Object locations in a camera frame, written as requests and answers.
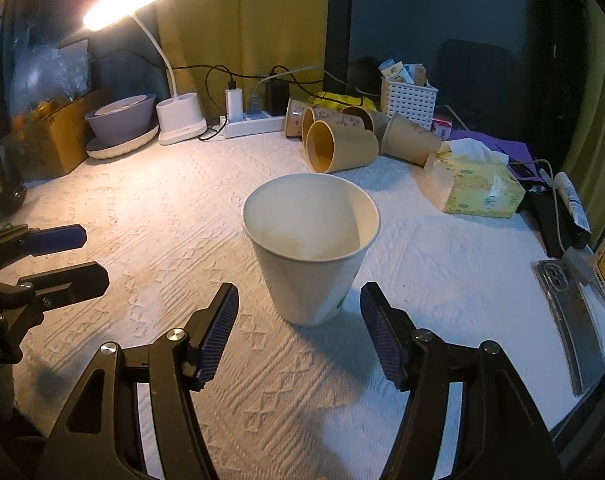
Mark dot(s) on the yellow bag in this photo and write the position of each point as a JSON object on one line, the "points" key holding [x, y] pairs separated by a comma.
{"points": [[335, 101]]}

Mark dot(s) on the white paper cup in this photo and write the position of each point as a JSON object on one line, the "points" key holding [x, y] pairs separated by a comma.
{"points": [[310, 234]]}

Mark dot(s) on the yellow curtain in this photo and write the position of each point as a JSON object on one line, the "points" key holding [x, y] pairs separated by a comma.
{"points": [[212, 41]]}

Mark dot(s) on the front brown paper cup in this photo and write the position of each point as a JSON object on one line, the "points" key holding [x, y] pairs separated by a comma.
{"points": [[331, 148]]}

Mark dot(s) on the back brown paper cup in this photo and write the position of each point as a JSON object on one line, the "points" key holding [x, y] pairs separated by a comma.
{"points": [[373, 120]]}

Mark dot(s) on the cardboard box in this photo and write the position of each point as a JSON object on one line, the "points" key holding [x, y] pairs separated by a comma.
{"points": [[53, 146]]}

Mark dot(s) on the right brown paper cup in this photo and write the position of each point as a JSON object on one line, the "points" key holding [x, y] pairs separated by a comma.
{"points": [[408, 141]]}

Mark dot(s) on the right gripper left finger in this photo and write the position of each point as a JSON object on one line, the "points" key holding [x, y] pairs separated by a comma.
{"points": [[98, 434]]}

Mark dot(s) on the printed brown paper cup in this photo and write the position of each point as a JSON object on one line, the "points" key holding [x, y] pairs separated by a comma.
{"points": [[320, 114]]}

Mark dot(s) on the black box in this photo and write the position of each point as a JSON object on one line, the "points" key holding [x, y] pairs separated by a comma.
{"points": [[551, 218]]}

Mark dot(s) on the phone in clear case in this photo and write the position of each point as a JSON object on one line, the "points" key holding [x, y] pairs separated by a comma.
{"points": [[562, 282]]}

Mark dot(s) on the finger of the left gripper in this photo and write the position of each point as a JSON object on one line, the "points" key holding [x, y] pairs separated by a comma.
{"points": [[71, 285], [40, 242]]}

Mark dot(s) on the white patterned tablecloth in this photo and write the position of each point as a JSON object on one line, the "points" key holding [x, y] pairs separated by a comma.
{"points": [[261, 321]]}

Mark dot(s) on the white tube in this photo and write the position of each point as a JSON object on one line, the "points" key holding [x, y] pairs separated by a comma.
{"points": [[572, 201]]}

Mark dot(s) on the white power strip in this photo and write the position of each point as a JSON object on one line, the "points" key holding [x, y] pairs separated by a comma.
{"points": [[252, 124]]}

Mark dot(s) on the purple cloth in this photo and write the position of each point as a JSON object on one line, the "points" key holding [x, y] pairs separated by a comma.
{"points": [[521, 163]]}

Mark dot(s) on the white charger plug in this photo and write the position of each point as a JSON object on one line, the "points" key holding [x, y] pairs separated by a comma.
{"points": [[234, 103]]}

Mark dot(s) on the yellow tissue box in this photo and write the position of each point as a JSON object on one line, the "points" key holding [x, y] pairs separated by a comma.
{"points": [[466, 177]]}

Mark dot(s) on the white plastic basket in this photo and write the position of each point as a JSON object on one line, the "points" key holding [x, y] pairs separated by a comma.
{"points": [[416, 103]]}

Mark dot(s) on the pink small box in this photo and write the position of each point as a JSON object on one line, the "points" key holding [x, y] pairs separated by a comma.
{"points": [[442, 127]]}

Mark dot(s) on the grey purple bowl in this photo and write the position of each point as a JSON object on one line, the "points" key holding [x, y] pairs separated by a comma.
{"points": [[122, 120]]}

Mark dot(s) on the leftmost brown paper cup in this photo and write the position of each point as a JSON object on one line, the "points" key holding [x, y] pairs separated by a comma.
{"points": [[294, 118]]}

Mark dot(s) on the clear plastic bag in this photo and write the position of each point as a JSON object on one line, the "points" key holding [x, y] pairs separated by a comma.
{"points": [[46, 73]]}

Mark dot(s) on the white round plate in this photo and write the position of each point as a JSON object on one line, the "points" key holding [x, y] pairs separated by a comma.
{"points": [[96, 149]]}

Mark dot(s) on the black power adapter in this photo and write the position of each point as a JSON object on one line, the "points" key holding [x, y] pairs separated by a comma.
{"points": [[276, 96]]}

